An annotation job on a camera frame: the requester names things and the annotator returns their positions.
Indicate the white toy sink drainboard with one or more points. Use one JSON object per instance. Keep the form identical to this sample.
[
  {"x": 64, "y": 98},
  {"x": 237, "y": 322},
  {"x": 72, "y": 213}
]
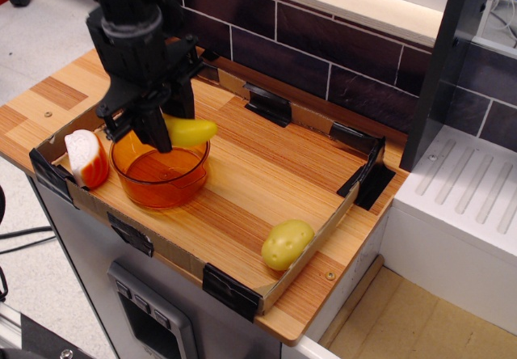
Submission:
[{"x": 465, "y": 187}]

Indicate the white orange toy sushi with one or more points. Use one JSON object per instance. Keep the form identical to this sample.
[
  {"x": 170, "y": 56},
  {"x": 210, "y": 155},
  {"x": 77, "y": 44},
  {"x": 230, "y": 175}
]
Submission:
[{"x": 87, "y": 158}]

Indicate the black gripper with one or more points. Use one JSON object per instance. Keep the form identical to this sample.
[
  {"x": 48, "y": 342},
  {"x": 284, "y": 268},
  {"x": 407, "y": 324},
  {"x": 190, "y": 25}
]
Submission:
[{"x": 148, "y": 78}]

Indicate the yellow toy banana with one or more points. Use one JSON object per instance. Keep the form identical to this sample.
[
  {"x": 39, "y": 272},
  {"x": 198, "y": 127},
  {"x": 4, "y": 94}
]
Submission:
[{"x": 189, "y": 132}]

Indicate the orange transparent plastic pot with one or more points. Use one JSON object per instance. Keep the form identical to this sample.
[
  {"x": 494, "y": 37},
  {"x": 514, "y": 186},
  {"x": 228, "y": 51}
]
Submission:
[{"x": 155, "y": 180}]

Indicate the yellow-green toy potato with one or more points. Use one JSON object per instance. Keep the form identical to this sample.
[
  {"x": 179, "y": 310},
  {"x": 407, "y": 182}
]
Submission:
[{"x": 285, "y": 243}]

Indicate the dark grey vertical post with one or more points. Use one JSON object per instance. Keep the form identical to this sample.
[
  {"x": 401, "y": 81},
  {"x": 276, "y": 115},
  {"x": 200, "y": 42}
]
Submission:
[{"x": 461, "y": 19}]

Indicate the grey oven control panel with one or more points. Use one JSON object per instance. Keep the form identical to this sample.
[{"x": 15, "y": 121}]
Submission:
[{"x": 163, "y": 330}]

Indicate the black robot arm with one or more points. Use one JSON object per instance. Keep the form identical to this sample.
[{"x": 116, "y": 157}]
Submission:
[{"x": 133, "y": 12}]

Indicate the cardboard fence with black tape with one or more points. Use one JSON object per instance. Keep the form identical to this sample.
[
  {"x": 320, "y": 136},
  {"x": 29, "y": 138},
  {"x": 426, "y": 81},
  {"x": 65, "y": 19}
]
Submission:
[{"x": 336, "y": 178}]

